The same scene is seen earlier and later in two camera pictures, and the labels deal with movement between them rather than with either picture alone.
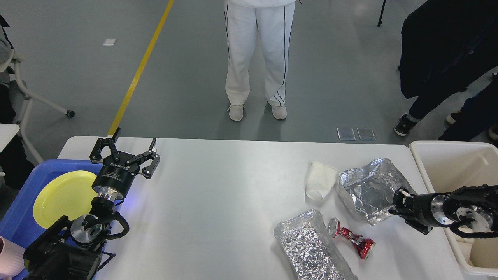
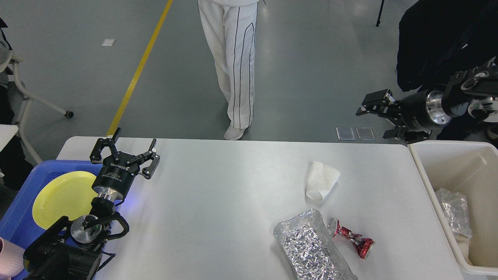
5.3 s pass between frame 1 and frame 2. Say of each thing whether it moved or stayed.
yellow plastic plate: stayed
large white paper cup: stayed
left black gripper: stayed
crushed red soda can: stayed
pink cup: stayed
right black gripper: moved
